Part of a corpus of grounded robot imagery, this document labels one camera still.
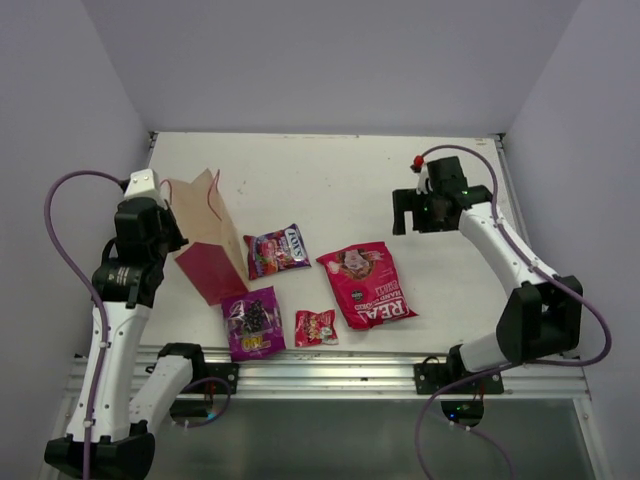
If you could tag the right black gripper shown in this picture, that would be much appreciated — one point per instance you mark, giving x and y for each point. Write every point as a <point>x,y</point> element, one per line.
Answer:
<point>408,200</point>

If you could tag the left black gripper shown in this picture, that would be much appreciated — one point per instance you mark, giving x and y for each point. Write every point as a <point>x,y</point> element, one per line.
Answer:
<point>177,239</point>

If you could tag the pink paper bag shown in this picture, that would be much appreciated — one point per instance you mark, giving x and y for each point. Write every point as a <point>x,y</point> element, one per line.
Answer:
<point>212,258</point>

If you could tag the red Real chips bag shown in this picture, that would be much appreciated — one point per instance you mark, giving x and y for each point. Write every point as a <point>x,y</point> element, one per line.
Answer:
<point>366,286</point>

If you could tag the Fox's candy bag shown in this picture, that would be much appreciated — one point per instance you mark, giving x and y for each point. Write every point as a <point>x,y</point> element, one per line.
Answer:
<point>275,252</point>

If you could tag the purple grape candy bag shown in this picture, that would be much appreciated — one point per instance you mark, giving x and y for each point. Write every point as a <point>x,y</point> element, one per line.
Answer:
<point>253,325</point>

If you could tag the small red candy packet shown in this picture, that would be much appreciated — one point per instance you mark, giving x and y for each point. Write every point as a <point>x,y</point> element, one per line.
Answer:
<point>314,329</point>

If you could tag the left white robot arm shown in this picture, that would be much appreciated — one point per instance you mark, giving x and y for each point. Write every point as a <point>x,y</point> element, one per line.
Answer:
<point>112,432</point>

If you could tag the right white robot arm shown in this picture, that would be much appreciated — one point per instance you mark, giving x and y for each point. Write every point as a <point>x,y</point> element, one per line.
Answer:
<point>542,314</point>

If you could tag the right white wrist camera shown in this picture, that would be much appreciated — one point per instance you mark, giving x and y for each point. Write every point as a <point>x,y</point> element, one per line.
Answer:
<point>419,167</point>

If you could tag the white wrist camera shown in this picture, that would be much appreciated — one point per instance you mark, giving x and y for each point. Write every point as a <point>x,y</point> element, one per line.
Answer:
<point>419,167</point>
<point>144,184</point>

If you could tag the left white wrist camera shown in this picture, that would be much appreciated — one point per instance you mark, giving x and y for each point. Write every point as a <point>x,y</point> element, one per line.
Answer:
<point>144,184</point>

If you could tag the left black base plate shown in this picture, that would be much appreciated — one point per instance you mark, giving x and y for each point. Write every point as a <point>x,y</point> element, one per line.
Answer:
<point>222,378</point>

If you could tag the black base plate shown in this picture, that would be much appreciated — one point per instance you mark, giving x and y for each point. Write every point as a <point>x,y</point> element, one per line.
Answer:
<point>433,374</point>
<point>222,378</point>

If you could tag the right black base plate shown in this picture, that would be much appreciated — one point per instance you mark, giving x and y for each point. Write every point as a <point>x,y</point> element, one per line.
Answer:
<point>433,374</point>

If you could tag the aluminium mounting rail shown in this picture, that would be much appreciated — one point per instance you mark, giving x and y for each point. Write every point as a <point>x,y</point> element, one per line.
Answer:
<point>345,375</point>

